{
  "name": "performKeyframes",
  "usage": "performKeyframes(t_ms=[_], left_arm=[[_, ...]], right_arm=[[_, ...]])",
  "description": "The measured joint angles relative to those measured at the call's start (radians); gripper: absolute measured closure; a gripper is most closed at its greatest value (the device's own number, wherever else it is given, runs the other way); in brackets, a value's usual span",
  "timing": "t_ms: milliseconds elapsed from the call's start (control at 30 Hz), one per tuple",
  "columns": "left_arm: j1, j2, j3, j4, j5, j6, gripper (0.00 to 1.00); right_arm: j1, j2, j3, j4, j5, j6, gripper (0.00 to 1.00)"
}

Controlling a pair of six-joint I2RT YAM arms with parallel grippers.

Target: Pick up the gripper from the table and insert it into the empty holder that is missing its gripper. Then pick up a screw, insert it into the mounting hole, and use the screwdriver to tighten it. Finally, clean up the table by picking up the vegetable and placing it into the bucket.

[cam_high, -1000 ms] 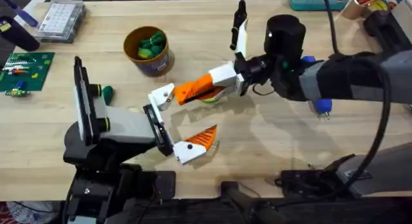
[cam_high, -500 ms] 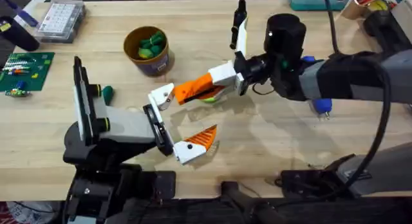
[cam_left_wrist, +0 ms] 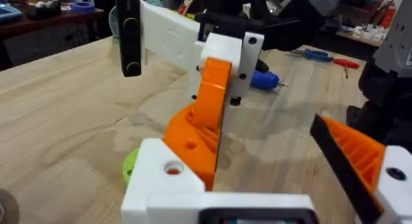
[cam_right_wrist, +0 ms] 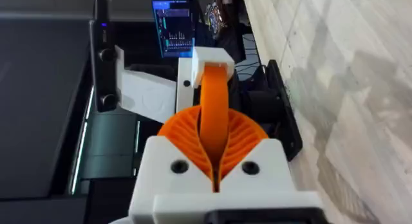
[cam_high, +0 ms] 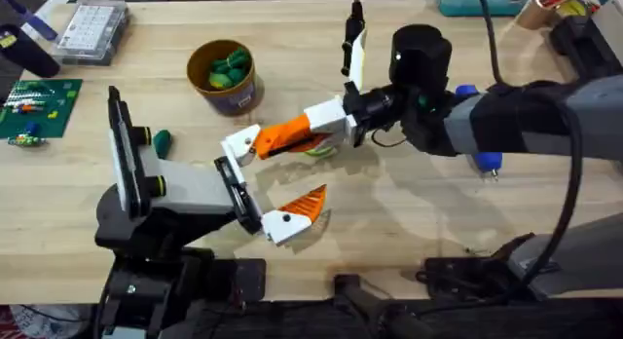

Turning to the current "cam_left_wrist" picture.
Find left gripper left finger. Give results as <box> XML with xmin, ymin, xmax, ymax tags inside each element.
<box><xmin>120</xmin><ymin>137</ymin><xmax>207</xmax><ymax>224</ymax></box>

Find blue tape roll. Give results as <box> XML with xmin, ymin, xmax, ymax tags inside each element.
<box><xmin>70</xmin><ymin>1</ymin><xmax>97</xmax><ymax>15</ymax></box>

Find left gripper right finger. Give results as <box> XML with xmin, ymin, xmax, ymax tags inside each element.
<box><xmin>309</xmin><ymin>113</ymin><xmax>412</xmax><ymax>224</ymax></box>

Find red fire extinguisher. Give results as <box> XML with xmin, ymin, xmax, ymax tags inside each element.
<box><xmin>380</xmin><ymin>0</ymin><xmax>397</xmax><ymax>29</ymax></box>

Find dark brown side table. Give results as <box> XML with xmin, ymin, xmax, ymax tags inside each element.
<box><xmin>0</xmin><ymin>7</ymin><xmax>106</xmax><ymax>71</ymax></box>

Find blue-handled pliers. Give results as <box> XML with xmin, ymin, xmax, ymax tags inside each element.
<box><xmin>288</xmin><ymin>48</ymin><xmax>335</xmax><ymax>63</ymax></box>

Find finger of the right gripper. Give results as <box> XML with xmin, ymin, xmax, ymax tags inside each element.
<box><xmin>187</xmin><ymin>40</ymin><xmax>204</xmax><ymax>102</ymax></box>

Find orange ribbed wedge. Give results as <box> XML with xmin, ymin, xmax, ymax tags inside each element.
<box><xmin>162</xmin><ymin>103</ymin><xmax>226</xmax><ymax>191</ymax></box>

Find red-handled screwdriver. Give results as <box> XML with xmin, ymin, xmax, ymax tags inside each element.
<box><xmin>332</xmin><ymin>57</ymin><xmax>361</xmax><ymax>79</ymax></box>

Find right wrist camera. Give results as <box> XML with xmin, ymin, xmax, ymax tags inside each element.
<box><xmin>115</xmin><ymin>0</ymin><xmax>143</xmax><ymax>79</ymax></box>

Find green disc with holes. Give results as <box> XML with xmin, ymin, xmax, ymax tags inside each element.
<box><xmin>122</xmin><ymin>147</ymin><xmax>141</xmax><ymax>187</ymax></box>

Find right wrist upright plate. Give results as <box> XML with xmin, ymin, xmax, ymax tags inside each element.
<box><xmin>138</xmin><ymin>0</ymin><xmax>201</xmax><ymax>73</ymax></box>

